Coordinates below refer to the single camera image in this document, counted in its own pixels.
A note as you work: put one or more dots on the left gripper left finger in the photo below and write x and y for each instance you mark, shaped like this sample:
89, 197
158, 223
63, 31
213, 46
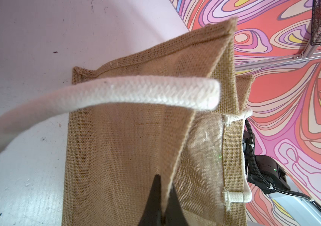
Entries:
152, 215

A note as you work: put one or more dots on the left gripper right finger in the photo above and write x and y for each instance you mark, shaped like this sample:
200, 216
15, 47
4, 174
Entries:
174, 215

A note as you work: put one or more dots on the burlap tote bag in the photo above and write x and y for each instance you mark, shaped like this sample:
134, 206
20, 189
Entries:
176, 110

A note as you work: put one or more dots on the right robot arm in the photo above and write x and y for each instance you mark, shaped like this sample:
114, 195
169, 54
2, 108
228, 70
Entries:
264, 172

